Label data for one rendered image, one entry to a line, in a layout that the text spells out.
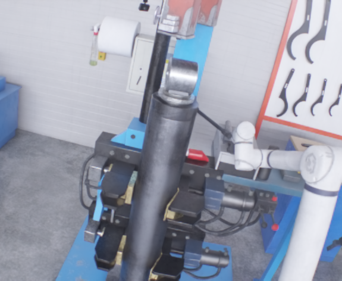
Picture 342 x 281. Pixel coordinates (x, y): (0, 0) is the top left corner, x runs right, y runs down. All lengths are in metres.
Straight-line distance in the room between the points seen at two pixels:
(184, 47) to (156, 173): 0.71
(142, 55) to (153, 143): 0.94
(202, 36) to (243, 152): 0.68
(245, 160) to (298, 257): 0.58
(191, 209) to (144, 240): 0.35
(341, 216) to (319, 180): 2.04
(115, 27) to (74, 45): 1.46
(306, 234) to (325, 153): 0.27
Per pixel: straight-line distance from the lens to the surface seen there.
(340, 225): 3.14
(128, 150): 1.84
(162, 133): 1.47
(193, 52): 1.85
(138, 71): 2.34
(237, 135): 1.56
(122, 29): 2.31
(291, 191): 1.99
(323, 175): 1.04
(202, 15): 1.58
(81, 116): 3.92
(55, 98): 3.97
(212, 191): 1.76
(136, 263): 1.96
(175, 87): 1.44
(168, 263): 1.98
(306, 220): 1.11
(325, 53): 3.65
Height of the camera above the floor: 1.95
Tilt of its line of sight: 24 degrees down
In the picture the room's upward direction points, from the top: 13 degrees clockwise
